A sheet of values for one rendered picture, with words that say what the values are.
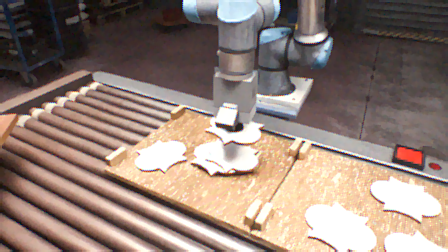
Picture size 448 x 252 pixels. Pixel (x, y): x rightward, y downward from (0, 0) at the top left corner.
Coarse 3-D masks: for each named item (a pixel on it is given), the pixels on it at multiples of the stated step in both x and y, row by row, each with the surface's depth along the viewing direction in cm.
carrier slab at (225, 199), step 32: (160, 128) 101; (192, 128) 101; (128, 160) 88; (192, 160) 88; (288, 160) 88; (160, 192) 78; (192, 192) 78; (224, 192) 78; (256, 192) 78; (224, 224) 71
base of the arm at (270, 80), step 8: (264, 72) 127; (272, 72) 126; (280, 72) 126; (288, 72) 130; (264, 80) 128; (272, 80) 127; (280, 80) 128; (288, 80) 130; (264, 88) 128; (272, 88) 127; (280, 88) 128; (288, 88) 130
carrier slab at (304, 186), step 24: (312, 168) 85; (336, 168) 85; (360, 168) 85; (288, 192) 78; (312, 192) 78; (336, 192) 78; (360, 192) 78; (432, 192) 78; (288, 216) 71; (360, 216) 71; (384, 216) 71; (264, 240) 67; (288, 240) 66; (312, 240) 66; (384, 240) 66; (432, 240) 66
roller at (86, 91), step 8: (80, 88) 129; (88, 88) 128; (88, 96) 126; (96, 96) 124; (104, 96) 123; (112, 96) 123; (120, 104) 119; (128, 104) 118; (136, 104) 117; (144, 112) 115; (152, 112) 113; (160, 112) 113; (168, 120) 110; (296, 160) 92
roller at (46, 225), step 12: (0, 192) 80; (0, 204) 78; (12, 204) 77; (24, 204) 77; (12, 216) 76; (24, 216) 74; (36, 216) 74; (48, 216) 74; (36, 228) 72; (48, 228) 71; (60, 228) 71; (72, 228) 72; (60, 240) 69; (72, 240) 68; (84, 240) 68
